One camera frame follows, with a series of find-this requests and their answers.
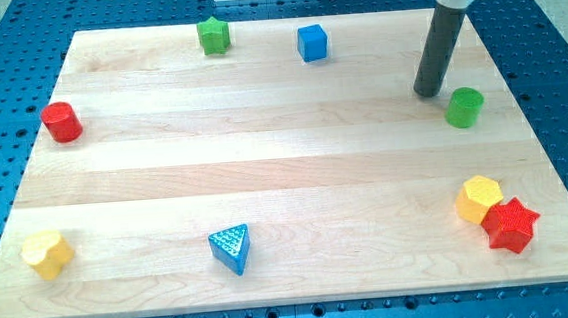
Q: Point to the green cylinder block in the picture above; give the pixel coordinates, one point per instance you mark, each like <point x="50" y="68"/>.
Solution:
<point x="464" y="107"/>

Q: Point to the yellow hexagon block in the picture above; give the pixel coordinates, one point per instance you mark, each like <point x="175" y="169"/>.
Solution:
<point x="476" y="197"/>

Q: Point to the light wooden board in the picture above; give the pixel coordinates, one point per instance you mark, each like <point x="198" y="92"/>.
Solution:
<point x="346" y="179"/>

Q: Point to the blue triangle block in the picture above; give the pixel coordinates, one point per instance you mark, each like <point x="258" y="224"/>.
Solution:
<point x="231" y="246"/>

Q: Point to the blue cube block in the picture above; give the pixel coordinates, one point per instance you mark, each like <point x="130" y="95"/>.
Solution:
<point x="312" y="43"/>

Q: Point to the green star block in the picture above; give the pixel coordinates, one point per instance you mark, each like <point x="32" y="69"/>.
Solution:
<point x="214" y="36"/>

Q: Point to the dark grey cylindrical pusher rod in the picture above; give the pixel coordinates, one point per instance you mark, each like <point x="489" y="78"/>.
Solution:
<point x="448" y="17"/>

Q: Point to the red cylinder block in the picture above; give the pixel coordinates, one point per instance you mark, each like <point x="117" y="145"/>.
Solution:
<point x="61" y="122"/>

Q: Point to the red star block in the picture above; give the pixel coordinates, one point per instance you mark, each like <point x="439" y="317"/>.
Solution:
<point x="510" y="226"/>

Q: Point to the yellow heart block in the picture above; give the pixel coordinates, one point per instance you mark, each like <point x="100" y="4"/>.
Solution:
<point x="47" y="253"/>

